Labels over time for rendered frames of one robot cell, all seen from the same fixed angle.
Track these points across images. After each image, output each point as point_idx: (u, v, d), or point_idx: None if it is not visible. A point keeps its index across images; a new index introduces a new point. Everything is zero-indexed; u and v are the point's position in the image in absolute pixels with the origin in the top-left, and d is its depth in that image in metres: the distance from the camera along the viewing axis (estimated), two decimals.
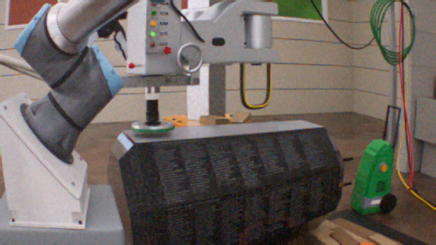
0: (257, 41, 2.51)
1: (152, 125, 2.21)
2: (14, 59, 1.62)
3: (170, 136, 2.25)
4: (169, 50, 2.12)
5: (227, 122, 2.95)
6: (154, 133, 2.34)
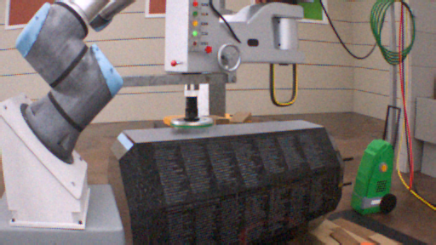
0: (291, 42, 2.65)
1: (192, 122, 2.34)
2: None
3: (170, 136, 2.25)
4: (209, 49, 2.24)
5: (227, 122, 2.95)
6: (154, 133, 2.34)
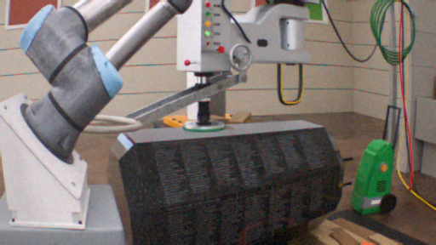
0: (299, 43, 2.72)
1: (193, 122, 2.52)
2: None
3: (170, 136, 2.25)
4: (222, 49, 2.30)
5: (227, 122, 2.95)
6: (154, 133, 2.34)
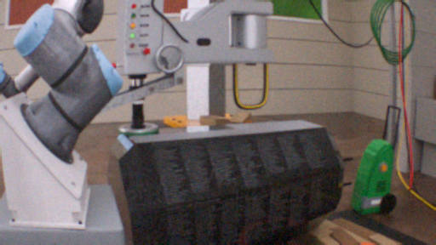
0: (251, 41, 2.50)
1: (124, 127, 2.36)
2: None
3: (170, 136, 2.25)
4: (147, 51, 2.18)
5: (227, 122, 2.95)
6: None
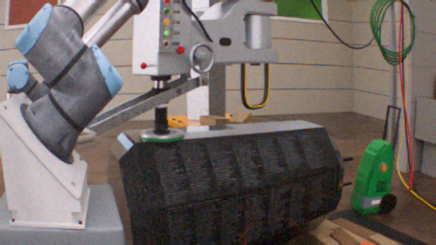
0: (256, 41, 2.51)
1: (176, 132, 2.22)
2: None
3: None
4: (181, 50, 2.06)
5: (227, 122, 2.95)
6: None
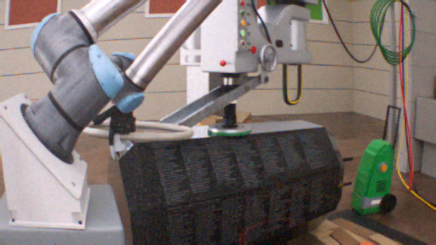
0: (301, 43, 2.75)
1: (238, 128, 2.32)
2: (139, 133, 1.63)
3: None
4: (255, 50, 2.23)
5: None
6: None
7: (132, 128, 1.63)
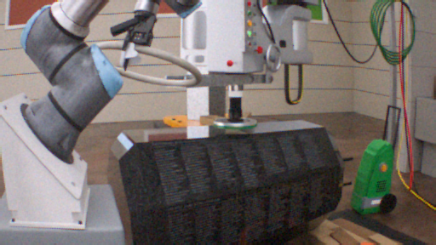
0: (303, 43, 2.77)
1: (245, 118, 2.43)
2: (153, 48, 1.58)
3: (170, 136, 2.25)
4: (261, 50, 2.24)
5: None
6: (154, 133, 2.34)
7: (148, 42, 1.58)
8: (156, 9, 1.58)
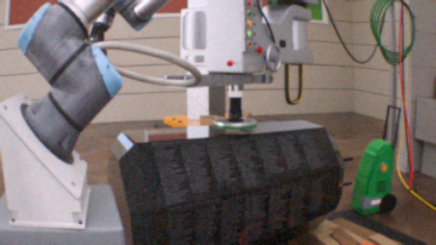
0: (303, 43, 2.77)
1: (249, 120, 2.39)
2: (153, 48, 1.58)
3: (170, 136, 2.25)
4: (261, 50, 2.24)
5: None
6: (154, 133, 2.34)
7: (92, 43, 1.76)
8: None
